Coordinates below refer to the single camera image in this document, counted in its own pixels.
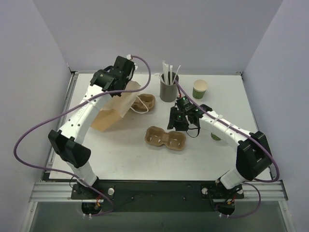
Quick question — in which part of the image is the brown pulp cup carrier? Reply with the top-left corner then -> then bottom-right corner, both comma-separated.
145,126 -> 186,151

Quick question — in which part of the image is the aluminium rail frame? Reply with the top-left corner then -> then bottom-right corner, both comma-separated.
29,181 -> 288,203

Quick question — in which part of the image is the brown paper bag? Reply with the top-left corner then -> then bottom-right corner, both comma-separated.
91,92 -> 150,132

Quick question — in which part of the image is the grey cylindrical straw holder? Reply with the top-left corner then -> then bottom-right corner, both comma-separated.
159,74 -> 179,102

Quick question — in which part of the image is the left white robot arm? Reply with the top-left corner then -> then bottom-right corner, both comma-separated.
48,56 -> 135,199

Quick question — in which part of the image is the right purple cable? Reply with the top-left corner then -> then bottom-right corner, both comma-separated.
175,81 -> 281,218

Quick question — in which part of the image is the purple cable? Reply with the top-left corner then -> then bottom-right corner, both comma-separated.
175,81 -> 281,218
13,55 -> 152,217

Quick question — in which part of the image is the green paper coffee cup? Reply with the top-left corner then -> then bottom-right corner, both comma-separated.
211,133 -> 221,141

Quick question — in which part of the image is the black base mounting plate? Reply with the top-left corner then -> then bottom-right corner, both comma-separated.
70,180 -> 244,214

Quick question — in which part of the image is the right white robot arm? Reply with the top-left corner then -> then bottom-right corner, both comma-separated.
167,96 -> 273,189

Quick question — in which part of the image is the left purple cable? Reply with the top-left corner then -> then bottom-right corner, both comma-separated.
13,55 -> 152,217

